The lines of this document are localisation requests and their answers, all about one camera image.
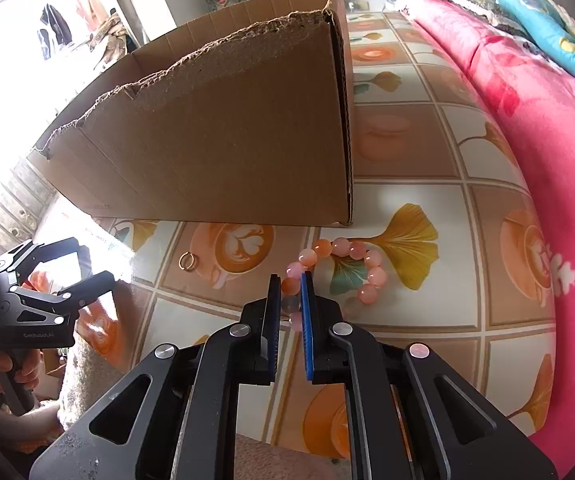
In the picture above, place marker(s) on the black and white hanging garment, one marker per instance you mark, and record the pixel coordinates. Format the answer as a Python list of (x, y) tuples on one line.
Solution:
[(54, 25)]

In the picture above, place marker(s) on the pink hanging garment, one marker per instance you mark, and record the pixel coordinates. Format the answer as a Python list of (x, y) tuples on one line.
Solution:
[(87, 2)]

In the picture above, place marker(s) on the blue patterned pillow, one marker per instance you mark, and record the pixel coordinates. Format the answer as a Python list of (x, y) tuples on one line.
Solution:
[(562, 35)]

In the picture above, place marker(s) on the patterned tablecloth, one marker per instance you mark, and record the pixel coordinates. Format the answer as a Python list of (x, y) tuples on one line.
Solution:
[(417, 310)]

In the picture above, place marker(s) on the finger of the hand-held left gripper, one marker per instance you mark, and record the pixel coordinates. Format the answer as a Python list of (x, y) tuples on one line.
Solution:
[(87, 287), (32, 250)]

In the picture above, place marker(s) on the brown cardboard box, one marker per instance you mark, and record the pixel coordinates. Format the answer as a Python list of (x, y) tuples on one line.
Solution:
[(217, 135)]

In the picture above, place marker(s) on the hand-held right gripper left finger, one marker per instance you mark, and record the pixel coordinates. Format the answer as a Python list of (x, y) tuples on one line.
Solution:
[(273, 320)]

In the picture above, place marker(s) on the metal window railing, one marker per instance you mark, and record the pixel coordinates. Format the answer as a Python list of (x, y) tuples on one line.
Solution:
[(22, 205)]

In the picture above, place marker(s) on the person's left forearm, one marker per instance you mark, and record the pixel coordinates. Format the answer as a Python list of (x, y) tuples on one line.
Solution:
[(27, 427)]

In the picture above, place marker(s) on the pink fleece blanket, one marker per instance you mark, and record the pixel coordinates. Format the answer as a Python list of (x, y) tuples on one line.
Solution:
[(542, 135)]

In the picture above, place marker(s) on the brown patterned hanging garment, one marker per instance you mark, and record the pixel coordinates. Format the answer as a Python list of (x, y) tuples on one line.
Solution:
[(109, 37)]

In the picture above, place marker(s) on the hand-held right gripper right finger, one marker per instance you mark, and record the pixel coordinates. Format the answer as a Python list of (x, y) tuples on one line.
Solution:
[(307, 320)]

